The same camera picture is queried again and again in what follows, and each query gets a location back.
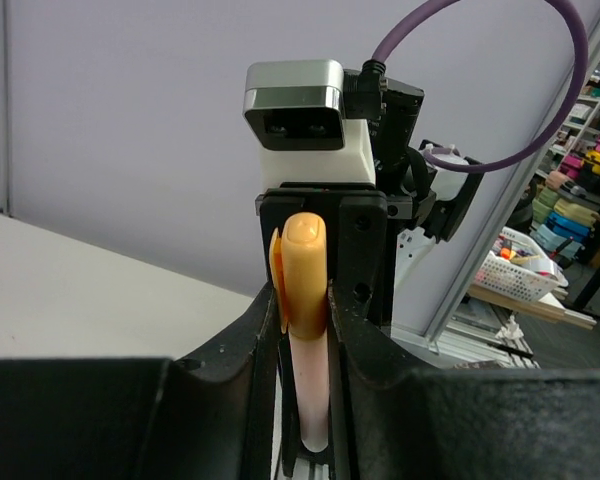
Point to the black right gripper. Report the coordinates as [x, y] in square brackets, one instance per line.
[356, 231]

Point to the orange marker pen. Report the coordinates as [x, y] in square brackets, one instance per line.
[311, 378]

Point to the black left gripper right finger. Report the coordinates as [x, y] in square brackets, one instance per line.
[395, 417]

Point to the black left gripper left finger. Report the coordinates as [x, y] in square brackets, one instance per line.
[206, 415]

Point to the white perforated basket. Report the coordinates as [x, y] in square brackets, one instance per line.
[518, 268]

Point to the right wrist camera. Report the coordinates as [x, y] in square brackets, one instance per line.
[311, 120]

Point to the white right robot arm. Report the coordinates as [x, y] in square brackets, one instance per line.
[376, 159]

